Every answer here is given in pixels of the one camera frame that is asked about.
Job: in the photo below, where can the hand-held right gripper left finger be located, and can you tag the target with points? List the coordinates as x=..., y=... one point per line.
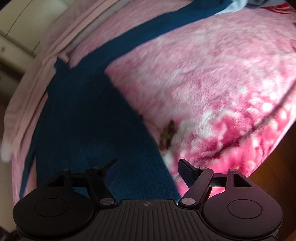
x=108, y=173

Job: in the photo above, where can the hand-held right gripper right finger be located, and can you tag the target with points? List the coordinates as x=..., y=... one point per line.
x=186, y=172

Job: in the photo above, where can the teal blue sweater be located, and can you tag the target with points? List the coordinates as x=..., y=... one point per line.
x=92, y=129

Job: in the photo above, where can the pink floral blanket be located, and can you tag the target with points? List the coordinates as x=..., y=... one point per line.
x=196, y=81

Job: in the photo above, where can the white pillow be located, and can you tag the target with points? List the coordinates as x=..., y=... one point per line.
x=5, y=150

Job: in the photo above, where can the pale pink quilt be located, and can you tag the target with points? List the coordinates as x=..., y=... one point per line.
x=25, y=97

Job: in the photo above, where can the white wardrobe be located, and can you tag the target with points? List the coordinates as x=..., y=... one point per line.
x=20, y=27

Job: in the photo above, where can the white garment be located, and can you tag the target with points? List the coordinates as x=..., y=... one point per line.
x=235, y=5

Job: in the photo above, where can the light blue-grey garment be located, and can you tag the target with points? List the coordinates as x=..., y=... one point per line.
x=256, y=2

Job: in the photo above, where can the red striped cloth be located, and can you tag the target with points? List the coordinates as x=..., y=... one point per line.
x=277, y=8

